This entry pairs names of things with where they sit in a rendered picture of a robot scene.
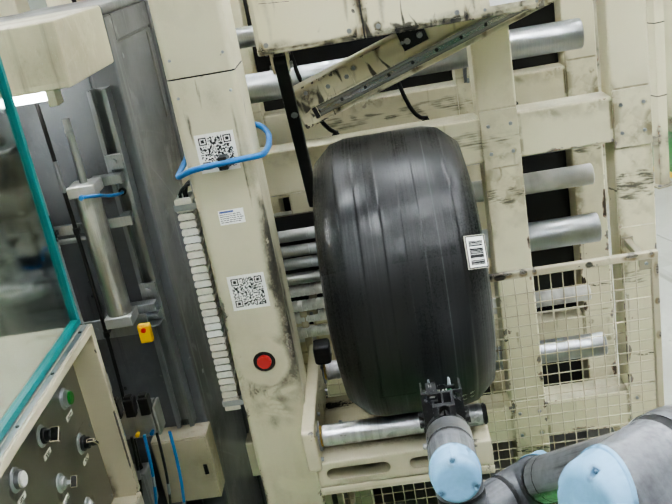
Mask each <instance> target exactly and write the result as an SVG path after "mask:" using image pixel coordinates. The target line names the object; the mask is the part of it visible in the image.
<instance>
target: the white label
mask: <svg viewBox="0 0 672 504"><path fill-rule="evenodd" d="M463 238H464V244H465V251H466V257H467V263H468V269H469V270H472V269H480V268H487V267H489V262H488V256H487V250H486V243H485V237H484V234H478V235H470V236H463Z"/></svg>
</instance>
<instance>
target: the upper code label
mask: <svg viewBox="0 0 672 504"><path fill-rule="evenodd" d="M194 140H195V145H196V149H197V153H198V158H199V162H200V165H202V164H206V163H211V162H215V161H217V158H218V156H219V155H220V154H226V153H227V154H228V157H229V158H234V157H238V152H237V148H236V143H235V139H234V134H233V129H232V130H226V131H220V132H214V133H208V134H202V135H196V136H194ZM237 168H241V166H240V163H236V164H231V165H230V167H229V169H228V170H231V169H237ZM219 171H220V170H219V167H217V168H213V169H209V170H204V171H202V174H206V173H213V172H219Z"/></svg>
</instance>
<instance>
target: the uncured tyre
mask: <svg viewBox="0 0 672 504"><path fill-rule="evenodd" d="M313 218H314V231H315V241H316V250H317V258H318V266H319V273H320V280H321V286H322V293H323V299H324V305H325V311H326V316H327V322H328V327H329V332H330V337H331V341H332V346H333V350H334V354H335V358H336V361H337V365H338V368H339V371H340V374H341V378H342V381H343V384H344V387H345V390H346V393H347V396H348V398H349V400H350V401H352V402H353V403H355V404H356V405H358V406H359V407H360V408H362V409H363V410H365V411H366V412H368V413H369V414H371V415H378V416H393V415H400V414H407V413H414V412H421V411H423V407H422V401H421V395H420V387H419V383H421V388H422V390H425V391H426V388H425V383H427V380H428V379H429V382H430V383H431V382H435V385H436V389H438V388H437V385H438V384H445V386H446V385H447V377H449V378H450V382H451V384H455V389H458V381H457V378H459V380H460V384H461V388H462V394H464V393H468V392H470V391H472V390H475V389H476V396H475V397H473V398H470V399H468V400H465V401H463V402H464V406H465V405H467V404H469V403H472V402H474V401H476V400H478V399H480V397H481V396H482V395H483V394H484V392H485V391H486V390H487V389H488V387H489V386H490V385H491V384H492V382H493V381H494V380H495V374H496V335H495V321H494V310H493V301H492V292H491V285H490V277H489V270H488V267H487V268H480V269H472V270H469V269H468V263H467V257H466V251H465V244H464V238H463V236H470V235H478V234H482V228H481V223H480V218H479V213H478V208H477V203H476V199H475V194H474V190H473V186H472V182H471V179H470V176H469V172H468V169H467V166H466V163H465V160H464V157H463V154H462V151H461V148H460V146H459V143H458V142H457V141H456V140H455V139H453V138H452V137H450V136H449V135H447V134H446V133H444V132H443V131H441V130H440V129H438V128H437V127H429V126H416V127H410V128H404V129H398V130H392V131H386V132H380V133H374V134H367V135H361V136H355V137H349V138H343V139H341V140H339V141H337V142H334V143H332V144H330V145H329V146H328V147H327V149H326V150H325V151H324V152H323V154H322V155H321V156H320V157H319V159H318V160H317V161H316V163H315V164H314V167H313ZM445 388H447V386H446V387H445ZM414 392H417V393H415V394H408V395H401V396H394V397H387V398H379V397H386V396H393V395H400V394H407V393H414Z"/></svg>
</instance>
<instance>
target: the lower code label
mask: <svg viewBox="0 0 672 504"><path fill-rule="evenodd" d="M226 278H227V283H228V287H229V291H230V296H231V300H232V304H233V309H234V311H239V310H245V309H252V308H259V307H265V306H270V301H269V296H268V292H267V287H266V282H265V278H264V273H263V272H257V273H251V274H244V275H238V276H231V277H226Z"/></svg>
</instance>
